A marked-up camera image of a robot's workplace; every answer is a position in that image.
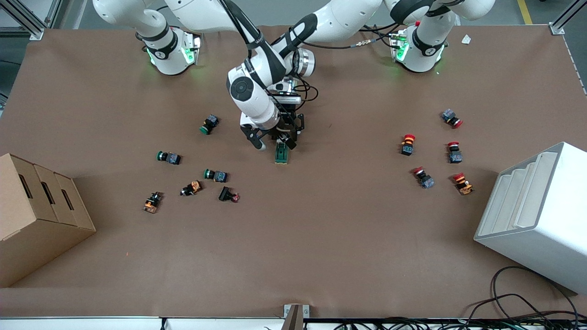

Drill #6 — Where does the green load switch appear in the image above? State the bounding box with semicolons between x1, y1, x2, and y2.
274;141;291;165

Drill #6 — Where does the brown paper table cover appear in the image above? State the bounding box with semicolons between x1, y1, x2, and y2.
0;23;587;319

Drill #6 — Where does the red button with orange body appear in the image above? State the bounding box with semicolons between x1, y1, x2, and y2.
453;172;475;196

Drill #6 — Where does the brown cardboard box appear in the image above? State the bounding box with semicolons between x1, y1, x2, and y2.
0;153;97;288

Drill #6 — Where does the white plastic organiser bin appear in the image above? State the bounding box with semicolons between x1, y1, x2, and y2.
474;142;587;295

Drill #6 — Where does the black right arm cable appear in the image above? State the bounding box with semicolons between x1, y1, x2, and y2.
219;0;278;90

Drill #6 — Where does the black arm base cable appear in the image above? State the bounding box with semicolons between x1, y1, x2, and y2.
362;23;400;49

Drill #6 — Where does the grey metal table bracket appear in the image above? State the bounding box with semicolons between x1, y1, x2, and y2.
281;303;310;330

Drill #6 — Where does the black cable bundle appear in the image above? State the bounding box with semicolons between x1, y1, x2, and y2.
332;315;587;330

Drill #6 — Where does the white table edge rail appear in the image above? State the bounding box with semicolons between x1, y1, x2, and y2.
0;316;285;330

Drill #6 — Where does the aluminium frame profile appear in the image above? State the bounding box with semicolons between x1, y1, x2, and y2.
0;0;64;43
548;0;587;35

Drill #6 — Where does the black looped floor cable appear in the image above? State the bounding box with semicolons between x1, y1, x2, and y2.
468;266;581;330

